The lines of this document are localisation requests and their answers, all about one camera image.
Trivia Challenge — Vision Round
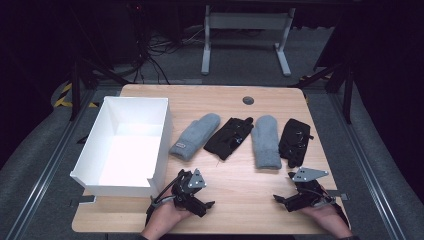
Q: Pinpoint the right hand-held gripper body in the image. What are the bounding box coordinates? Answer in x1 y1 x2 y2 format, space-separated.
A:
288 167 334 209

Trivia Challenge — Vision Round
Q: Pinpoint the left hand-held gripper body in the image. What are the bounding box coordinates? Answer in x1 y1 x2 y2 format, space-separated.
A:
171 168 207 211

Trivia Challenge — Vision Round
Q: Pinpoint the black glove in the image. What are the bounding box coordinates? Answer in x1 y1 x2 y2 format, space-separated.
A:
203 116 255 161
278 118 315 169

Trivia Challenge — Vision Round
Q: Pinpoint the plain grey mitten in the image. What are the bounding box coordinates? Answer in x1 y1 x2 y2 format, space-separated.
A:
250 114 283 170

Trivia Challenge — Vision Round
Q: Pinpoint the grey mitten with label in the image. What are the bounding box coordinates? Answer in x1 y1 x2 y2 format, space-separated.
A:
169 112 222 162

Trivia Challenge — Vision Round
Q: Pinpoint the white rectangular box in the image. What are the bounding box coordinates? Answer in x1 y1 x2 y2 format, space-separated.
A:
69 96 174 198

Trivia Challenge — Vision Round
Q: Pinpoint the person's right hand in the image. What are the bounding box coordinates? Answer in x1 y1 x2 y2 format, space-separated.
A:
299 203 353 238

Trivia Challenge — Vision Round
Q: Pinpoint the person's left hand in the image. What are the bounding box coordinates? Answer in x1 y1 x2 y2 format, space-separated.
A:
141 191 193 239

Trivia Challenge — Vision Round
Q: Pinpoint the grey tape strip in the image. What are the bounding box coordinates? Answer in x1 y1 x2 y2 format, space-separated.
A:
326 189 350 202

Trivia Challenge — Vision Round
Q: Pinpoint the black metal stand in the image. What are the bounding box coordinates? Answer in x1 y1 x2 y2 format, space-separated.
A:
68 59 132 122
287 59 355 125

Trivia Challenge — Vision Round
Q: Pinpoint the yellow black floor tape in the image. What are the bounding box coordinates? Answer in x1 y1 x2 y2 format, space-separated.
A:
53 82 100 109

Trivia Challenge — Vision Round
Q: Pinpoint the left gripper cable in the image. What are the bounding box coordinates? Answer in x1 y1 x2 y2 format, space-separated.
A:
145 194 176 225

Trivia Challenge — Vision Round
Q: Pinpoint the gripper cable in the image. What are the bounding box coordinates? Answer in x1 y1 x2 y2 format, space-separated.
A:
145 194 176 225
324 195 350 228

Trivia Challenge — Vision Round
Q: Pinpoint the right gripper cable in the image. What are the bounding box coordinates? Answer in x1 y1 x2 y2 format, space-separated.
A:
324 195 350 228

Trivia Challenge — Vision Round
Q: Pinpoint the metal floor rail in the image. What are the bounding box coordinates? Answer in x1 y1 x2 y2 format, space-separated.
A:
5 87 98 240
328 91 407 240

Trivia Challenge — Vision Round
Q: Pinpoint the bundle of floor cables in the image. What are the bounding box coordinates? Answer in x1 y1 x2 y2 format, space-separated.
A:
133 25 208 85

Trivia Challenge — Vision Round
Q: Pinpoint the white desk frame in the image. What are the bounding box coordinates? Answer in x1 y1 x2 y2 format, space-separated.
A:
200 4 296 77

